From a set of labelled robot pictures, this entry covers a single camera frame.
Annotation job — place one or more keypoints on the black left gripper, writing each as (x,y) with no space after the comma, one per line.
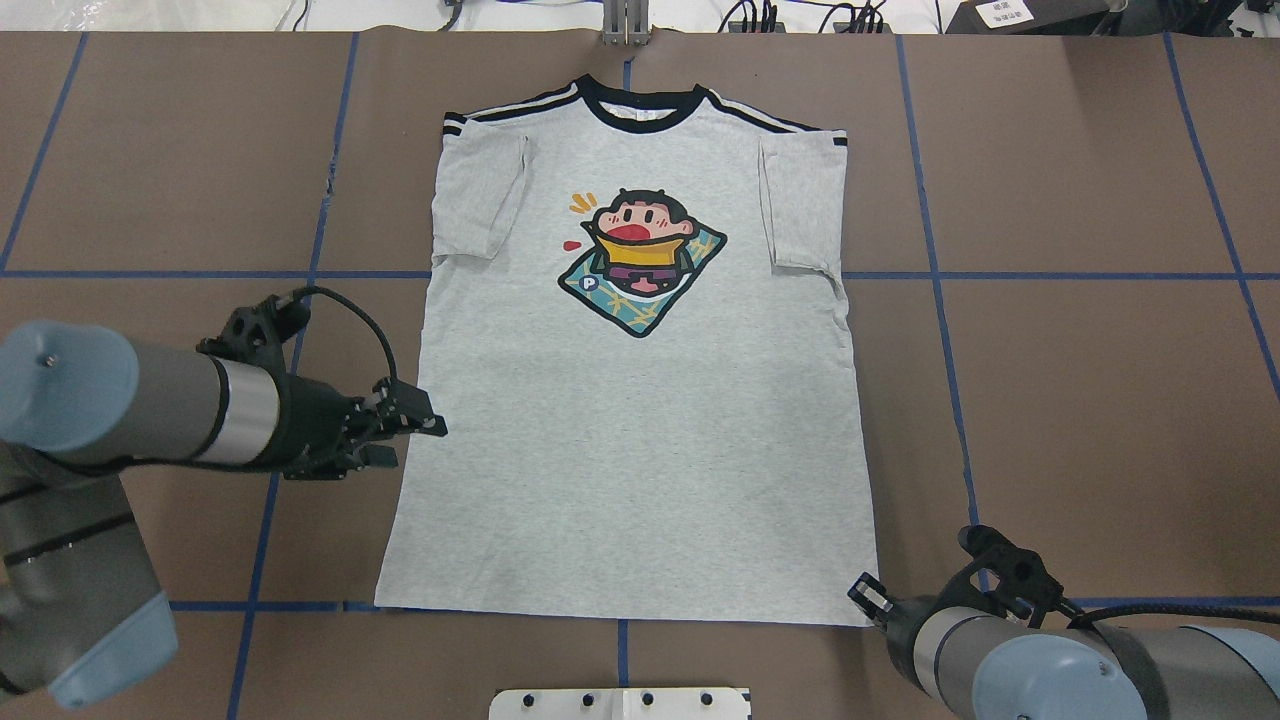
(312,425)

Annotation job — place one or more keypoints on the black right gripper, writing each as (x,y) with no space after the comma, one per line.
(897,617)

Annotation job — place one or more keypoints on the grey cartoon print t-shirt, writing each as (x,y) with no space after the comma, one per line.
(637,331)

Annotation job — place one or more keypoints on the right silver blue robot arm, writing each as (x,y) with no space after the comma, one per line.
(970,654)

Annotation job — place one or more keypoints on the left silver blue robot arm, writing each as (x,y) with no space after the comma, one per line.
(84,615)

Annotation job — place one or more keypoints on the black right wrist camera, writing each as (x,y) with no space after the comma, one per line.
(1006,580)

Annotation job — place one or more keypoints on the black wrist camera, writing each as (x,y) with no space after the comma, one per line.
(1006,580)
(256,335)

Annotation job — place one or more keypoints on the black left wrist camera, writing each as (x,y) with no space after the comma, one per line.
(256,335)

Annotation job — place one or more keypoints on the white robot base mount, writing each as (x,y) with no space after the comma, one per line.
(623,703)

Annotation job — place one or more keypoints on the aluminium frame post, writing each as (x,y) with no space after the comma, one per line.
(626,23)

